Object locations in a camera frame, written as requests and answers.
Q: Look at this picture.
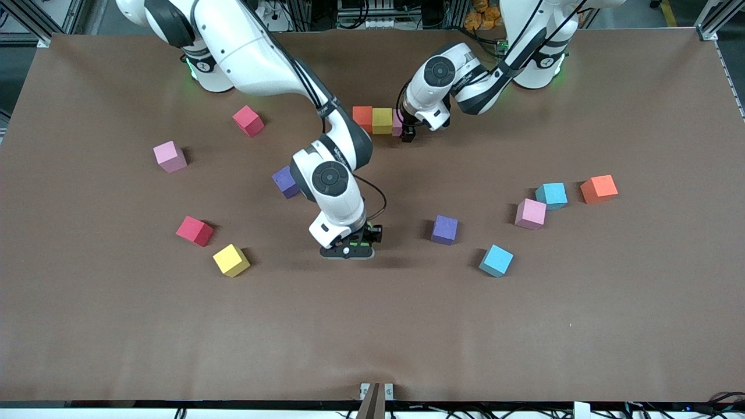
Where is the purple foam cube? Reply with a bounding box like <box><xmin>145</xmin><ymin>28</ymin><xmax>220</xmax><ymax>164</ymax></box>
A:
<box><xmin>431</xmin><ymin>215</ymin><xmax>459</xmax><ymax>246</ymax></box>
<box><xmin>272</xmin><ymin>166</ymin><xmax>300</xmax><ymax>200</ymax></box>

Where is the brown paper table cover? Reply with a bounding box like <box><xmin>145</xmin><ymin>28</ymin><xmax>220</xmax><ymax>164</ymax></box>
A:
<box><xmin>0</xmin><ymin>28</ymin><xmax>745</xmax><ymax>403</ymax></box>

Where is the bag of orange items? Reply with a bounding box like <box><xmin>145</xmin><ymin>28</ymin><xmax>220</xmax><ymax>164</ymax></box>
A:
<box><xmin>464</xmin><ymin>0</ymin><xmax>501</xmax><ymax>31</ymax></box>

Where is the white power strip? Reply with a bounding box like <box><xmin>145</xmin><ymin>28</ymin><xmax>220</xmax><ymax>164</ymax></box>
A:
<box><xmin>336</xmin><ymin>0</ymin><xmax>402</xmax><ymax>30</ymax></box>
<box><xmin>265</xmin><ymin>0</ymin><xmax>292</xmax><ymax>33</ymax></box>

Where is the blue foam cube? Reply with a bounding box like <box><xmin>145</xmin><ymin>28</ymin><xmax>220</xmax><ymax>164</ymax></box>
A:
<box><xmin>478</xmin><ymin>244</ymin><xmax>514</xmax><ymax>278</ymax></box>
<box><xmin>535</xmin><ymin>182</ymin><xmax>568</xmax><ymax>211</ymax></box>

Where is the red foam cube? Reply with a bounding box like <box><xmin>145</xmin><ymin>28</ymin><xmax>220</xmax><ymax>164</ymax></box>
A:
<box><xmin>176</xmin><ymin>216</ymin><xmax>214</xmax><ymax>247</ymax></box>
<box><xmin>232</xmin><ymin>105</ymin><xmax>265</xmax><ymax>138</ymax></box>

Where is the black right camera mount bracket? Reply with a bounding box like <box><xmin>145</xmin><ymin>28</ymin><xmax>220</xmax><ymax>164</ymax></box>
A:
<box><xmin>320</xmin><ymin>243</ymin><xmax>375</xmax><ymax>260</ymax></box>

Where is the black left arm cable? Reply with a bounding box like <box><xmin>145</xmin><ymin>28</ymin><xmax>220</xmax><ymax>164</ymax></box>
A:
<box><xmin>397</xmin><ymin>81</ymin><xmax>411</xmax><ymax>126</ymax></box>

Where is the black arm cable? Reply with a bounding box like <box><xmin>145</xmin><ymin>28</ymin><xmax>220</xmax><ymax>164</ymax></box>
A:
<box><xmin>397</xmin><ymin>81</ymin><xmax>411</xmax><ymax>126</ymax></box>
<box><xmin>354</xmin><ymin>173</ymin><xmax>388</xmax><ymax>226</ymax></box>

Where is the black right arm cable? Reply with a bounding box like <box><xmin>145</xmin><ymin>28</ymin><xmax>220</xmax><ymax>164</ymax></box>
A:
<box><xmin>354</xmin><ymin>173</ymin><xmax>388</xmax><ymax>226</ymax></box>

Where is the metal table clamp bracket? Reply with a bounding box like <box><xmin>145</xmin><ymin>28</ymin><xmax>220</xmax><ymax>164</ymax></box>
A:
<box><xmin>356</xmin><ymin>382</ymin><xmax>395</xmax><ymax>419</ymax></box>

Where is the aluminium frame profile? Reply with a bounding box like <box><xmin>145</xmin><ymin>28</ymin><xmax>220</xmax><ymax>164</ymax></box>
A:
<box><xmin>12</xmin><ymin>0</ymin><xmax>97</xmax><ymax>48</ymax></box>
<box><xmin>696</xmin><ymin>0</ymin><xmax>745</xmax><ymax>42</ymax></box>

